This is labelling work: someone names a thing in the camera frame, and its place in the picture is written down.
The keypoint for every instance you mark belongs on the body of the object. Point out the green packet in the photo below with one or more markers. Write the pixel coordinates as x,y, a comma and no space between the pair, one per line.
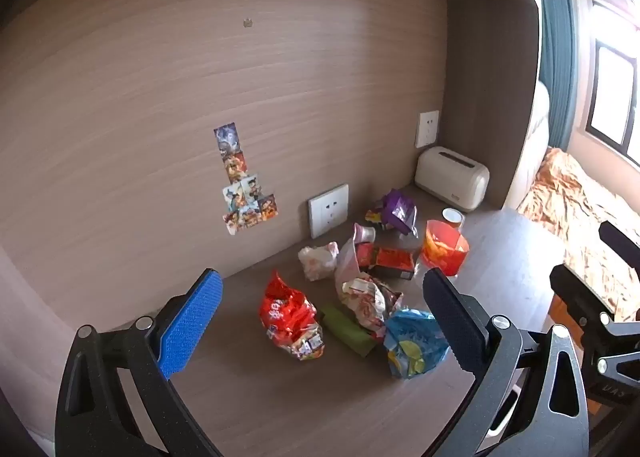
347,332

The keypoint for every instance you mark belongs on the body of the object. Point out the red snack packet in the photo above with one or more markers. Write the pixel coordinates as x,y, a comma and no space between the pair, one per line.
290,319

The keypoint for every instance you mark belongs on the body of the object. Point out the pink white spout pouch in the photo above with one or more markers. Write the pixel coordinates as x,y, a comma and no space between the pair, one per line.
346,262

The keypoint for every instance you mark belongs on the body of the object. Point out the orange blanket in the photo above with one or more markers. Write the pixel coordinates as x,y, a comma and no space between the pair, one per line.
575,217

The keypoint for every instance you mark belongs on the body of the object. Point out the orange red paper cup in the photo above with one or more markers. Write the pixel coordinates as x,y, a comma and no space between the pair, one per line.
442,249

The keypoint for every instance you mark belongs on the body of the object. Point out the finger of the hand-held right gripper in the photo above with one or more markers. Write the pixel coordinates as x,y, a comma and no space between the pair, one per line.
622,247
580,292

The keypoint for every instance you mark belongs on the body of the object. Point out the small pink white bottle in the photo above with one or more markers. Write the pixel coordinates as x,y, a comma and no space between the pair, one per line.
364,233

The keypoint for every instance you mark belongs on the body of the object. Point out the teal curtain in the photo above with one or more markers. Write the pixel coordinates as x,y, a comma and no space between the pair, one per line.
552,37

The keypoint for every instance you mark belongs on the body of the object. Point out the window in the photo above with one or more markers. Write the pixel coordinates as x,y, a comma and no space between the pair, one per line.
612,77

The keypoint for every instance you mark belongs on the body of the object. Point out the cluster of picture stickers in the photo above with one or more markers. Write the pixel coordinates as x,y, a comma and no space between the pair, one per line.
235,197

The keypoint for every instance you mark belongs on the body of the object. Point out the white wall socket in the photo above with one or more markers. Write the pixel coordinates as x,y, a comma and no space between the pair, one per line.
327,209
427,128

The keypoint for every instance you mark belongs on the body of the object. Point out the red cigarette box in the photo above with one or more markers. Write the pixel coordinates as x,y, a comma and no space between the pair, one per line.
392,262

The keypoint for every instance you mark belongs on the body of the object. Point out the blue chips bag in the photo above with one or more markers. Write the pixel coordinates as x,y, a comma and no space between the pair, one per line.
412,342

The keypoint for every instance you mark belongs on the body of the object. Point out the cream toaster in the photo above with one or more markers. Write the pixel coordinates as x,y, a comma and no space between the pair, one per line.
452,177

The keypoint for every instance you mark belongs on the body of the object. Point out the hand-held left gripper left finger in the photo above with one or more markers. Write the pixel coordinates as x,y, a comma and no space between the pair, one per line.
192,322

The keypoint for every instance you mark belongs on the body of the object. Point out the white padded headboard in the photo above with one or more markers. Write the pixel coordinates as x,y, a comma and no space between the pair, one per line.
532,137

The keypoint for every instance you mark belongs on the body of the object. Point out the crumpled white red wrapper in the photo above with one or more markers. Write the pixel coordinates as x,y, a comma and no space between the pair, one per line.
370,302

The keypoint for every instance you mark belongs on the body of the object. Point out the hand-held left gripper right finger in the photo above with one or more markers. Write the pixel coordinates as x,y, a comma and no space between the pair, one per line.
455,317

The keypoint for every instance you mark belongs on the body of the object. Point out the small white cup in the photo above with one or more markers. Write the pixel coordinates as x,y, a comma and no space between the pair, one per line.
454,217

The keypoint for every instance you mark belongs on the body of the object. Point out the purple snack wrapper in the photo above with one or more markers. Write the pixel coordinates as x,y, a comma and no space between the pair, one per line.
397,209

